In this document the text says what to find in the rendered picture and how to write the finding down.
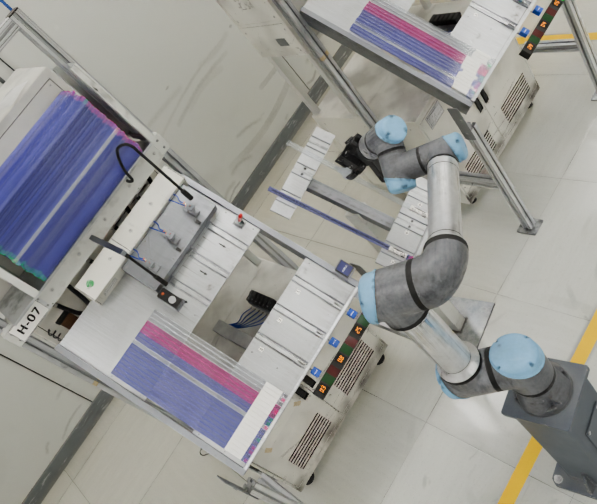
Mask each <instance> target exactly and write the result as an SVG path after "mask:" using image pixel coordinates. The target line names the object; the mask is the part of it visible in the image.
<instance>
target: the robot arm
mask: <svg viewBox="0 0 597 504"><path fill-rule="evenodd" d="M406 135H407V126H406V123H405V122H404V120H403V119H402V118H400V117H398V116H396V115H388V116H386V117H384V118H383V119H382V120H379V121H378V122H377V123H376V125H375V126H373V127H372V128H371V129H370V130H369V131H368V132H367V133H365V134H364V135H363V136H361V135H360V134H358V133H357V134H356V135H355V136H353V137H352V136H351V137H350V138H349V139H348V140H347V141H345V144H346V146H345V148H344V150H343V151H342V152H341V153H340V154H339V155H338V157H337V159H336V160H335V162H336V163H338V164H339V165H341V166H342V167H344V168H342V167H339V166H335V167H334V168H335V170H337V171H338V172H339V173H340V174H341V175H343V176H342V177H343V178H344V179H346V180H353V179H355V178H356V177H357V176H358V175H360V174H361V173H362V172H363V171H364V170H365V168H366V166H369V167H370V168H371V169H372V171H373V172H374V173H375V174H376V176H377V177H378V178H379V180H380V181H381V182H382V183H386V186H387V188H388V190H389V192H390V193H391V194H400V193H404V192H407V191H410V190H411V189H414V188H415V187H416V186H417V183H416V179H417V178H420V177H422V176H425V175H427V195H428V239H427V240H426V241H425V243H424V246H423V253H422V254H421V255H419V256H417V257H414V258H411V259H408V260H405V261H402V262H398V263H395V264H392V265H389V266H386V267H383V268H379V269H374V270H373V271H371V272H368V273H365V274H364V275H362V277H361V278H360V280H359V284H358V297H359V303H360V307H361V310H362V312H363V315H364V317H365V318H366V320H367V321H368V322H369V323H370V324H380V323H381V322H385V323H386V324H387V325H388V326H389V327H390V328H391V329H393V330H395V331H398V332H404V333H405V334H406V335H408V336H409V337H410V338H411V339H412V340H413V341H414V342H415V343H416V344H417V345H418V346H419V347H420V348H421V349H422V350H423V351H424V352H425V353H426V354H427V355H428V356H429V357H430V358H431V359H432V360H433V361H434V362H435V363H436V366H435V373H436V378H437V381H438V384H439V385H441V389H442V391H443V392H444V393H445V394H446V395H447V396H448V397H449V398H451V399H468V398H470V397H475V396H480V395H485V394H491V393H496V392H501V391H507V390H512V389H513V394H514V398H515V400H516V402H517V403H518V404H519V406H520V407H521V408H522V409H523V410H524V411H526V412H527V413H529V414H531V415H533V416H537V417H548V416H552V415H555V414H557V413H559V412H561V411H562V410H563V409H564V408H565V407H566V406H567V405H568V404H569V402H570V400H571V398H572V395H573V383H572V380H571V378H570V376H569V375H568V373H567V372H566V371H565V370H564V369H563V368H562V367H561V366H560V365H558V364H556V363H554V362H551V361H549V359H548V358H547V357H546V355H545V354H544V352H543V350H542V349H541V347H540V346H539V345H538V344H537V343H536V342H534V341H533V340H532V339H531V338H530V337H528V336H526V335H523V334H519V333H509V334H505V335H503V336H501V337H499V338H498V339H496V340H497V341H496V342H493V344H492V345H491V346H489V347H485V348H480V349H477V348H476V347H475V346H474V345H473V344H471V343H469V342H466V341H461V339H460V338H459V337H458V336H457V335H456V334H455V333H454V332H453V331H452V330H451V328H450V327H449V326H448V325H447V324H446V323H445V322H444V321H443V320H442V319H441V317H440V316H439V315H438V314H437V313H436V312H435V311H434V310H433V309H434V308H437V307H439V306H441V305H443V304H444V303H446V302H447V301H448V300H449V299H450V298H451V297H452V296H453V295H454V294H455V292H456V291H457V290H458V288H459V286H460V284H461V283H462V281H463V278H464V276H465V273H466V270H467V266H468V260H469V248H468V243H467V241H466V240H465V239H464V238H463V230H462V214H461V198H460V181H459V165H458V163H459V162H460V163H461V162H462V161H464V160H466V159H467V157H468V149H467V146H466V143H465V141H464V139H463V137H462V136H461V134H459V133H458V132H453V133H450V134H448V135H445V136H441V137H440V138H438V139H435V140H433V141H430V142H428V143H425V144H423V145H420V146H418V147H415V148H413V149H411V150H408V151H406V148H405V145H404V142H403V140H404V138H405V137H406ZM338 160H339V161H338Z"/></svg>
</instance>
